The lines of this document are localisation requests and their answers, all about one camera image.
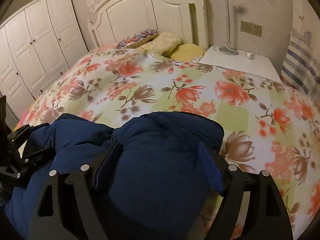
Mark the pale yellow pillow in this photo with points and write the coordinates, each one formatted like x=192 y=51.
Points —
x=163 y=44

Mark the sailboat patterned curtain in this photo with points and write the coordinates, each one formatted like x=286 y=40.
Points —
x=301 y=64

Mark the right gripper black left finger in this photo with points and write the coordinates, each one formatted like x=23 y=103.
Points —
x=68 y=207

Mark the grey wall socket plate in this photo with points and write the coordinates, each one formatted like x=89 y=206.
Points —
x=251 y=28

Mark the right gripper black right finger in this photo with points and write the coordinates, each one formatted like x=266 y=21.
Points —
x=250 y=200

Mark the navy blue puffer jacket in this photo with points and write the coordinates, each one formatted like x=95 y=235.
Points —
x=150 y=182

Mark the paper notes on wall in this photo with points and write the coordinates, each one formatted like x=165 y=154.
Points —
x=91 y=5

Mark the white wooden headboard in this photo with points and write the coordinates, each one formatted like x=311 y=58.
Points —
x=118 y=19

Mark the white charger with cable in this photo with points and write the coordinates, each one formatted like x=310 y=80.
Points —
x=252 y=55

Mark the white desk lamp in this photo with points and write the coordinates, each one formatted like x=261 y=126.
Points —
x=226 y=49

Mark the round embroidered cushion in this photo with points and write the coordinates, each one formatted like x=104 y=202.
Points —
x=137 y=39

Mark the floral quilt bedspread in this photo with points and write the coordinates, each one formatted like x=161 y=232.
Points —
x=268 y=125

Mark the white bedside table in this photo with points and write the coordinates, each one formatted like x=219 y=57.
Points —
x=261 y=66

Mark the white wardrobe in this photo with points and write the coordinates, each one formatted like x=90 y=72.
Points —
x=39 y=43

